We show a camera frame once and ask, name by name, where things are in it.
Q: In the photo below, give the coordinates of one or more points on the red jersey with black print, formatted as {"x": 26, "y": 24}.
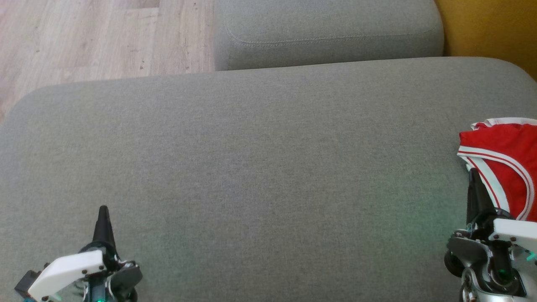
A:
{"x": 509, "y": 180}

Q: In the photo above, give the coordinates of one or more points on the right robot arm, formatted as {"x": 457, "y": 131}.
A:
{"x": 472, "y": 289}

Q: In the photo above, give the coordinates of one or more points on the grey sofa seat cushion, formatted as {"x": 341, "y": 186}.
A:
{"x": 327, "y": 25}

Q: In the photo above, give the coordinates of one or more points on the wide yellow sofa back cushion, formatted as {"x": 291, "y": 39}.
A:
{"x": 495, "y": 25}

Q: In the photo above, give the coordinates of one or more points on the large grey sofa cushion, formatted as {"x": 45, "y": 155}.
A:
{"x": 251, "y": 167}

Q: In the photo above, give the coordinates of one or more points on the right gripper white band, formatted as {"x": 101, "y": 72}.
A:
{"x": 516, "y": 235}

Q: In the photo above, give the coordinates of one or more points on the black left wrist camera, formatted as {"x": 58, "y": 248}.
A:
{"x": 26, "y": 281}

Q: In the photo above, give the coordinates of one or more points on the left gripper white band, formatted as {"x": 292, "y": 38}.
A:
{"x": 67, "y": 272}

